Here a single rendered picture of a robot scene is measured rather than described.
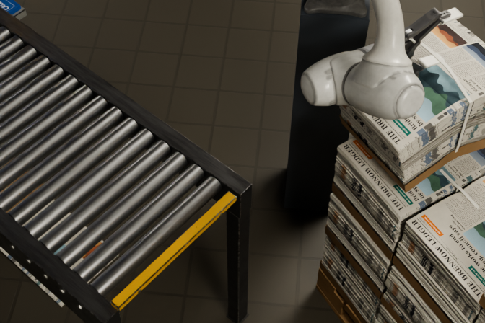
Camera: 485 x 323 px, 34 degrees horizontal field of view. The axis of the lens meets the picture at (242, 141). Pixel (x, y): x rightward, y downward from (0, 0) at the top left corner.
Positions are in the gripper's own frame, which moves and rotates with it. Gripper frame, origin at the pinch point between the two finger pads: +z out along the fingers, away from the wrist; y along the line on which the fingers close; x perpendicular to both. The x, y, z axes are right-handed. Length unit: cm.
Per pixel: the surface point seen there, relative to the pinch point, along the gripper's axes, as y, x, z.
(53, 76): 53, -78, -72
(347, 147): 42.7, -7.7, -14.0
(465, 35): 12.7, -7.0, 17.6
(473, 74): 10.8, 6.4, 7.5
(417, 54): 11.8, -6.4, 0.1
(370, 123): 19.1, 2.6, -20.2
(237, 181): 48, -15, -45
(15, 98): 53, -75, -85
